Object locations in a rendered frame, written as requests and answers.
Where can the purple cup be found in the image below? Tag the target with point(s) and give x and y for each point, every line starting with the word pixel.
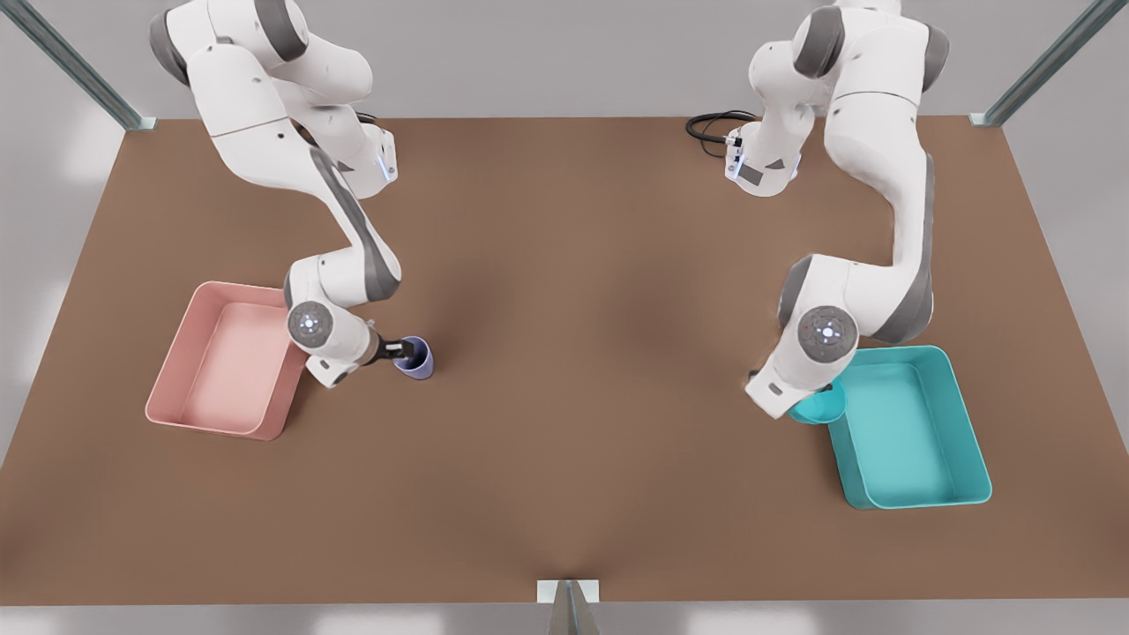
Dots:
pixel 418 360

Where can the teal bowl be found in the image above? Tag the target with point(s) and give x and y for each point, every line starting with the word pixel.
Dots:
pixel 820 407

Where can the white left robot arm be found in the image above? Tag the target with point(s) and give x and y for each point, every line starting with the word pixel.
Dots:
pixel 882 150

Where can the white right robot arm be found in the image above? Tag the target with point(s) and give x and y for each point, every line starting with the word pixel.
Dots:
pixel 265 106

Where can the pink plastic box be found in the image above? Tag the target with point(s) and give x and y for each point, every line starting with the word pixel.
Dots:
pixel 231 363

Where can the teal plastic box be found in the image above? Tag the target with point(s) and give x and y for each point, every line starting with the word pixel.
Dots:
pixel 907 432

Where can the silver frame post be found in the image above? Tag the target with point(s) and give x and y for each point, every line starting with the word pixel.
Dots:
pixel 75 63
pixel 1045 63
pixel 570 608

